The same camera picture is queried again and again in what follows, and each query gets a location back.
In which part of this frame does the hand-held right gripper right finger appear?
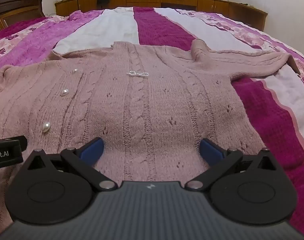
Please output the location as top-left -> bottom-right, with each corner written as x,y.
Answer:
184,138 -> 280,190

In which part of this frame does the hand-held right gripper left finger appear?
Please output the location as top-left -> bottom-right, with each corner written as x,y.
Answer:
23,137 -> 118,191

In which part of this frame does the pink knitted sweater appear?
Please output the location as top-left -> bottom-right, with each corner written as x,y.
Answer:
0,39 -> 301,235

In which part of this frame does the magenta floral bed blanket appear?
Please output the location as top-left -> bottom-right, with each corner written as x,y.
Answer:
0,6 -> 304,238

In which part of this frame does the dark wooden headboard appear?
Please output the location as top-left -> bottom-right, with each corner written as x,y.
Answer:
0,0 -> 46,34

